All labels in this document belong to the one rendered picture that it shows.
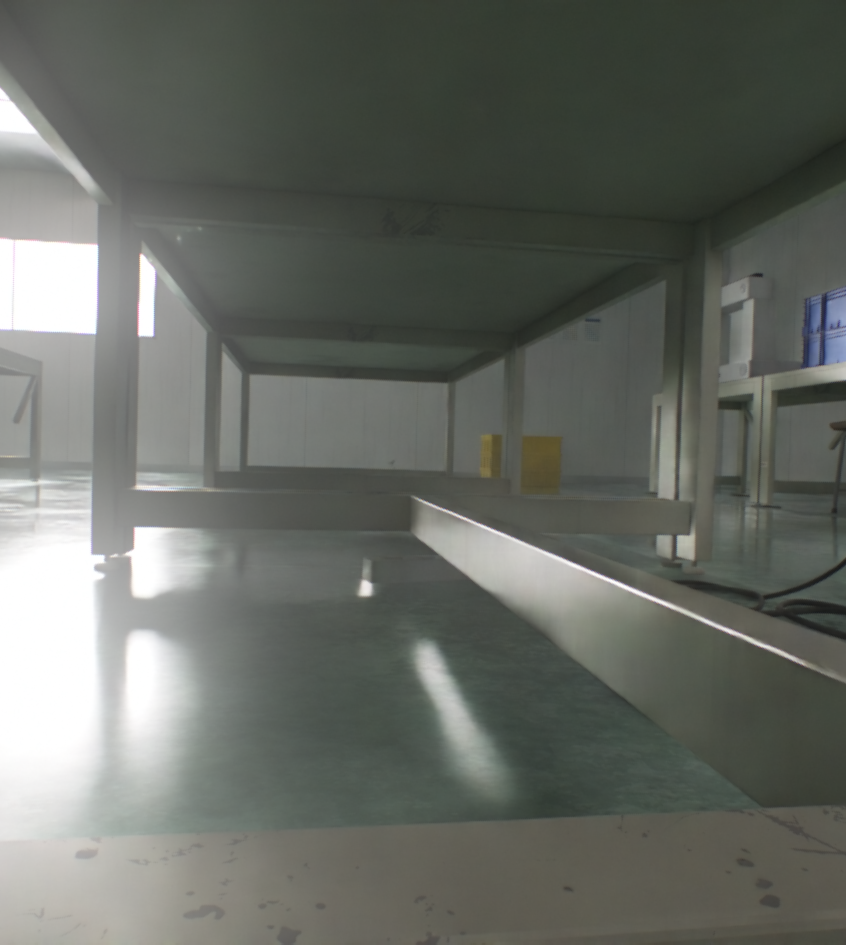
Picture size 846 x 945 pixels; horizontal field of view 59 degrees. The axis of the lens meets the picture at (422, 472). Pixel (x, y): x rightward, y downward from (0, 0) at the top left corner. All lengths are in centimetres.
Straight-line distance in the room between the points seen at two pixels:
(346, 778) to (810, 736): 33
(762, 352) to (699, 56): 422
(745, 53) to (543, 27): 25
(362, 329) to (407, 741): 241
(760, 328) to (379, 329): 295
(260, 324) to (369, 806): 252
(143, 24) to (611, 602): 86
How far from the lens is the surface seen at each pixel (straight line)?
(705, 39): 107
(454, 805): 53
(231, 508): 145
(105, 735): 67
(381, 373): 434
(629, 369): 831
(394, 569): 135
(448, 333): 297
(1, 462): 532
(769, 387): 469
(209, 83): 118
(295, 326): 292
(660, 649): 44
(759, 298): 528
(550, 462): 628
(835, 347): 459
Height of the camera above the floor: 22
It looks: 1 degrees down
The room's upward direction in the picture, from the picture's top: 2 degrees clockwise
